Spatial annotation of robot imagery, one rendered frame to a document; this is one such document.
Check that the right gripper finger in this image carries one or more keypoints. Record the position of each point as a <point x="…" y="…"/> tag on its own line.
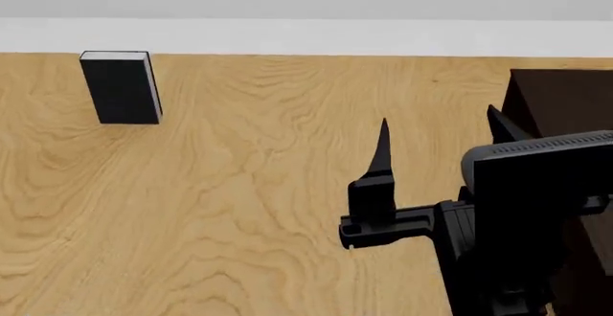
<point x="378" y="190"/>
<point x="503" y="127"/>

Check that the black hardcover book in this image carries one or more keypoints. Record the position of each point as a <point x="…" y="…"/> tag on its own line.
<point x="122" y="89"/>

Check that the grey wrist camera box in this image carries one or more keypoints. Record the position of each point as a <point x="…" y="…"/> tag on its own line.
<point x="536" y="176"/>

